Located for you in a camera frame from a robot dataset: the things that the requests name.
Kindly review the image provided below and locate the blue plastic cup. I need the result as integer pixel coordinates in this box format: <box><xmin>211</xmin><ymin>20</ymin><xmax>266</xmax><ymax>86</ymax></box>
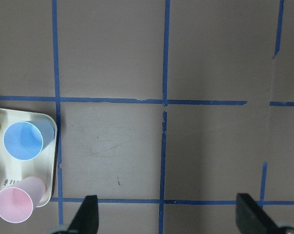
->
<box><xmin>3</xmin><ymin>120</ymin><xmax>55</xmax><ymax>160</ymax></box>

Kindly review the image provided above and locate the cream plastic tray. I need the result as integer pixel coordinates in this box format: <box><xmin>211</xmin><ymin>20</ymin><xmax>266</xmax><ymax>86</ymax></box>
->
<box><xmin>0</xmin><ymin>108</ymin><xmax>57</xmax><ymax>207</ymax></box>

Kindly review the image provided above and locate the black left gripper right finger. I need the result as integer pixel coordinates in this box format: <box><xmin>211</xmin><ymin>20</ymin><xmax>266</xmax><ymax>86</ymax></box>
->
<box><xmin>235</xmin><ymin>193</ymin><xmax>283</xmax><ymax>234</ymax></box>

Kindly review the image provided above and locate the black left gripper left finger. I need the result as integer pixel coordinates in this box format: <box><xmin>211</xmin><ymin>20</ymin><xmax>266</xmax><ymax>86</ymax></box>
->
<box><xmin>67</xmin><ymin>195</ymin><xmax>99</xmax><ymax>234</ymax></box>

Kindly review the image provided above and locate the pink plastic cup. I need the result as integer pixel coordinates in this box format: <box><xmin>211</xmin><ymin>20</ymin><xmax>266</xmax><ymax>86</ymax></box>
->
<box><xmin>0</xmin><ymin>176</ymin><xmax>46</xmax><ymax>223</ymax></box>

